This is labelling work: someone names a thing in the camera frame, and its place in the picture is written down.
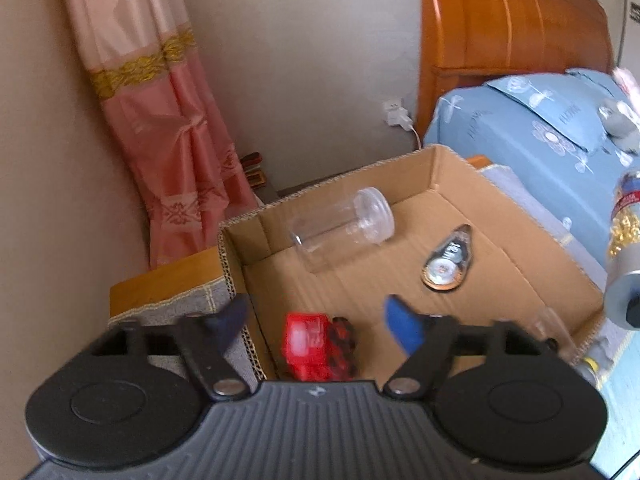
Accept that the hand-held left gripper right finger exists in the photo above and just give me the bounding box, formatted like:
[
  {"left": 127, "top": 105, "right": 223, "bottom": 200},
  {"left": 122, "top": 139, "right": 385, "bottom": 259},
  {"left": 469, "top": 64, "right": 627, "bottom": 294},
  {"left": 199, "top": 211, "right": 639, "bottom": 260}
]
[{"left": 381, "top": 294, "right": 548, "bottom": 401}]

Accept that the blue floral pillow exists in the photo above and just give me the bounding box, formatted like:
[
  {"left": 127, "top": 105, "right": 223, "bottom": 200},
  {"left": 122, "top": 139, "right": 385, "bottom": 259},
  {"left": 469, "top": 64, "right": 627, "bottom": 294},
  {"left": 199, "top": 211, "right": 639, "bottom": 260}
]
[{"left": 484, "top": 69, "right": 640, "bottom": 153}]

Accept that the clear round container red label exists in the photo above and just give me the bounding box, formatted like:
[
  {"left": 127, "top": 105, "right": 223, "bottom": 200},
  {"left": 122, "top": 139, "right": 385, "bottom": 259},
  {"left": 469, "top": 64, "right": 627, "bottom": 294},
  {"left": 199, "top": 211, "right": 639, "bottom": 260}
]
[{"left": 525, "top": 307, "right": 581, "bottom": 361}]

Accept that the yellow capsule bottle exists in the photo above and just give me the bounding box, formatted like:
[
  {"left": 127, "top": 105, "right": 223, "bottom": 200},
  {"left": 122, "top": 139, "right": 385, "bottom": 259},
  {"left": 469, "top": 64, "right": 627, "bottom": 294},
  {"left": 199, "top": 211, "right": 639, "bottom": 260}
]
[{"left": 603, "top": 169, "right": 640, "bottom": 331}]

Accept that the red black toy block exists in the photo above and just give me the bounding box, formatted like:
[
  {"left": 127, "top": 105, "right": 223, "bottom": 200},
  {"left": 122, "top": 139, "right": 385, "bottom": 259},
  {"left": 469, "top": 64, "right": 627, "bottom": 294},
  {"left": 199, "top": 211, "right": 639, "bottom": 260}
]
[{"left": 327, "top": 316, "right": 358, "bottom": 378}]

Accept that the wooden bed headboard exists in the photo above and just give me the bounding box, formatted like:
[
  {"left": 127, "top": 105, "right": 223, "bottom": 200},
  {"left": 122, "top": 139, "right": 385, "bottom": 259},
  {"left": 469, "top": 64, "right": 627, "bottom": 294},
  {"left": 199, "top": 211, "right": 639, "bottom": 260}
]
[{"left": 416, "top": 0, "right": 616, "bottom": 148}]

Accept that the blue floral bed sheet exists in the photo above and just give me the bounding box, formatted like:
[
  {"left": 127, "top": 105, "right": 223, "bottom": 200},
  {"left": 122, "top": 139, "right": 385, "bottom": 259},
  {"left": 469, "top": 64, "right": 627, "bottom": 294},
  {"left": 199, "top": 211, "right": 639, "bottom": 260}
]
[{"left": 424, "top": 67, "right": 640, "bottom": 281}]

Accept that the pink curtain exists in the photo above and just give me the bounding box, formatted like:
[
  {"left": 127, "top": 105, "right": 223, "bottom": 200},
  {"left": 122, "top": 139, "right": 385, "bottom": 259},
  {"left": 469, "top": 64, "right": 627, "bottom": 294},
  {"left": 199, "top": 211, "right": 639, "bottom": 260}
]
[{"left": 57, "top": 0, "right": 266, "bottom": 270}]

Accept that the correction tape dispenser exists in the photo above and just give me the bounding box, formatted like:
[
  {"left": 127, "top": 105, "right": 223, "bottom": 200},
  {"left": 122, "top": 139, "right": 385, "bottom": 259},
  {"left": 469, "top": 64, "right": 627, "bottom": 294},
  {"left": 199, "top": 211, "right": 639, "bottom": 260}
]
[{"left": 421, "top": 223, "right": 473, "bottom": 292}]

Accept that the clear plastic jar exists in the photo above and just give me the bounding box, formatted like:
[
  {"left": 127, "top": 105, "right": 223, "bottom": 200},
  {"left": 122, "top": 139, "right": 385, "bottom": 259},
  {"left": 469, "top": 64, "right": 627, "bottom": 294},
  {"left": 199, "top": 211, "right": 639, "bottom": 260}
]
[{"left": 289, "top": 186, "right": 396, "bottom": 273}]

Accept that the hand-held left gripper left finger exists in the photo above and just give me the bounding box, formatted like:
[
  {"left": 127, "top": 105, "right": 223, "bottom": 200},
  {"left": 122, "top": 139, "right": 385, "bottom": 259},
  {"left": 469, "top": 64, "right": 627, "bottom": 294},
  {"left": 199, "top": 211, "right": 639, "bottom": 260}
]
[{"left": 90, "top": 292, "right": 251, "bottom": 402}]

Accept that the cardboard box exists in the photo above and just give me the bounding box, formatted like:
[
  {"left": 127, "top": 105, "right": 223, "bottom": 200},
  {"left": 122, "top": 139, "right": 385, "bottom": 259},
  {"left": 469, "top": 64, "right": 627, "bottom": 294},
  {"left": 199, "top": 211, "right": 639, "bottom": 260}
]
[{"left": 217, "top": 144, "right": 606, "bottom": 381}]

